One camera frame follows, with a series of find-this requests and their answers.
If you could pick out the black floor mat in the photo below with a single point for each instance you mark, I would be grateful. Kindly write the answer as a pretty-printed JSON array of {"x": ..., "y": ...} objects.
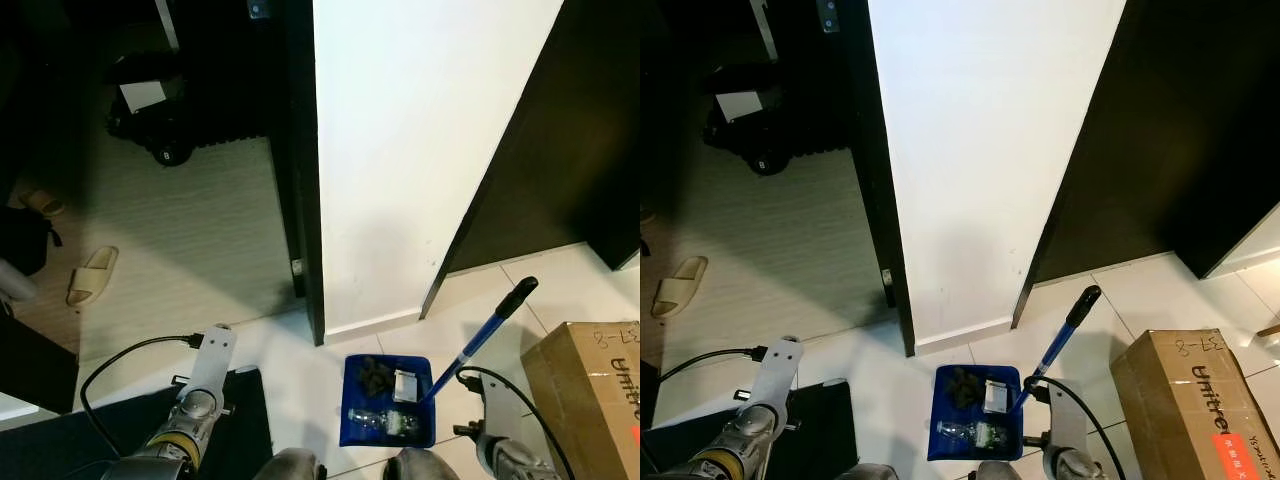
[
  {"x": 255, "y": 430},
  {"x": 830, "y": 440}
]

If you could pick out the beige slipper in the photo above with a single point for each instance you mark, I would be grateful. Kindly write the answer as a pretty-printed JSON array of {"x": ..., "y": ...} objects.
[
  {"x": 680, "y": 288},
  {"x": 92, "y": 278}
]

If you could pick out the black door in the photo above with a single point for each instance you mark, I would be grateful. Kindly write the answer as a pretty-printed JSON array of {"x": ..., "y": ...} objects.
[
  {"x": 1170, "y": 130},
  {"x": 570, "y": 130}
]

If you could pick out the black wheeled base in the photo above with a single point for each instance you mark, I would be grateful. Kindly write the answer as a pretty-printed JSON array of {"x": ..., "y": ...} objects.
[
  {"x": 760, "y": 140},
  {"x": 165, "y": 125}
]

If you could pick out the white paper sheet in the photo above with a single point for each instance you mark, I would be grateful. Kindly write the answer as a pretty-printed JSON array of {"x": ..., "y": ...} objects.
[
  {"x": 740, "y": 107},
  {"x": 143, "y": 96}
]

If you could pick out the brown cardboard box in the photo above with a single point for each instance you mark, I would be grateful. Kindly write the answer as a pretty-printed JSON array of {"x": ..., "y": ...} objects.
[
  {"x": 1170, "y": 420},
  {"x": 580, "y": 400}
]

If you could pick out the white furniture leg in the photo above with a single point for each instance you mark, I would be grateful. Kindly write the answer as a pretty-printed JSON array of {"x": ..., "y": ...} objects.
[
  {"x": 764, "y": 28},
  {"x": 167, "y": 25}
]

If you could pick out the small white carton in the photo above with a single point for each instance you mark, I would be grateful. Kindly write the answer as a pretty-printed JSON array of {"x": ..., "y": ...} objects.
[
  {"x": 405, "y": 386},
  {"x": 996, "y": 397}
]

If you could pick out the metal door hinge plate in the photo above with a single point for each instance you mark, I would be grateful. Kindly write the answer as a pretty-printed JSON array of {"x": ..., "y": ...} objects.
[
  {"x": 259, "y": 9},
  {"x": 827, "y": 15}
]

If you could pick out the black crumpled wad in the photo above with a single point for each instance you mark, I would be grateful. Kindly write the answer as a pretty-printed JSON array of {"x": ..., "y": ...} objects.
[
  {"x": 375, "y": 377},
  {"x": 962, "y": 387}
]

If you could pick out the clear plastic bottle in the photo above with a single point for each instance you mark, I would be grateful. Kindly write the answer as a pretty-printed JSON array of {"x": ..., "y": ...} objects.
[
  {"x": 390, "y": 422},
  {"x": 978, "y": 435}
]

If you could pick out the grey robot right leg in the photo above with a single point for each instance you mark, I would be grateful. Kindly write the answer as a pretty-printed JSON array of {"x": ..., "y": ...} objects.
[
  {"x": 422, "y": 467},
  {"x": 1000, "y": 472}
]

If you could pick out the grey robot leg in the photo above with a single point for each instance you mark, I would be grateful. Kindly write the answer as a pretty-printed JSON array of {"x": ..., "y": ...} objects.
[
  {"x": 875, "y": 473},
  {"x": 422, "y": 467},
  {"x": 287, "y": 467},
  {"x": 1000, "y": 472}
]

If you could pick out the grey robot left leg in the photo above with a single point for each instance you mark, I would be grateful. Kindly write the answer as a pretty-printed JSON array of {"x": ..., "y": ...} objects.
[
  {"x": 875, "y": 473},
  {"x": 287, "y": 467}
]

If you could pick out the black bag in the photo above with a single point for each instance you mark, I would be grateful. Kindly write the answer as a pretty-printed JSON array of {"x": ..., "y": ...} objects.
[{"x": 25, "y": 240}]

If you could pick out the black cabinet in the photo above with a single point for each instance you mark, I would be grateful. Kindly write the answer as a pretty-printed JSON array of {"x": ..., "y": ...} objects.
[{"x": 35, "y": 360}]

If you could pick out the white rounded object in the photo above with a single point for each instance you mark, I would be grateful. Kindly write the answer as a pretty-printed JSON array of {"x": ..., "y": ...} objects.
[{"x": 16, "y": 282}]

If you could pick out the light wooden stick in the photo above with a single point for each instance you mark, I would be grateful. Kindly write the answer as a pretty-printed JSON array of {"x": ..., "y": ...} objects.
[{"x": 1270, "y": 329}]

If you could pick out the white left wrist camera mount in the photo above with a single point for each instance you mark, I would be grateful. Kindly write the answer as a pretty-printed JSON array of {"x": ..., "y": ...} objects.
[
  {"x": 780, "y": 372},
  {"x": 214, "y": 358}
]

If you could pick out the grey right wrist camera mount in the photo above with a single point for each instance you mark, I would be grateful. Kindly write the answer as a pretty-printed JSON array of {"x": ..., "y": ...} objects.
[
  {"x": 1066, "y": 420},
  {"x": 507, "y": 410}
]

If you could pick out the black door frame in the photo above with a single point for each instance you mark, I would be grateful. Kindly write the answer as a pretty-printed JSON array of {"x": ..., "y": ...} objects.
[
  {"x": 305, "y": 150},
  {"x": 877, "y": 150}
]

